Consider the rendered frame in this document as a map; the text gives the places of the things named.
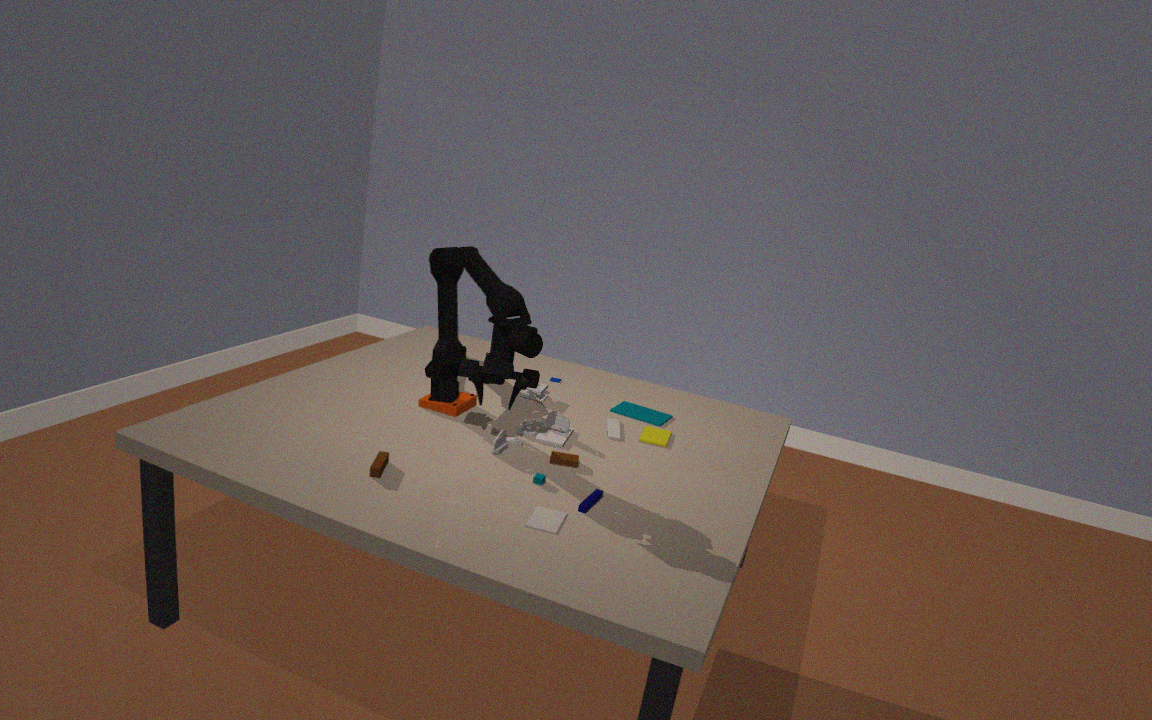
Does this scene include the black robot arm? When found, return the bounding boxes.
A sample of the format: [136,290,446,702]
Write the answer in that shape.
[425,247,543,403]

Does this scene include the dark blue rectangular bar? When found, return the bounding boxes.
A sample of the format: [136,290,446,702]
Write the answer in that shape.
[578,488,602,513]

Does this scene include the white flat square plate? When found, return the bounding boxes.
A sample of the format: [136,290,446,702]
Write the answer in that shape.
[524,506,567,533]

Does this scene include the yellow flat plate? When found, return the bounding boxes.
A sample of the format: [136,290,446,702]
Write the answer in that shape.
[639,426,672,448]

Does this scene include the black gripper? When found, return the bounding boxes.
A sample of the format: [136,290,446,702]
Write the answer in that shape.
[458,344,540,410]

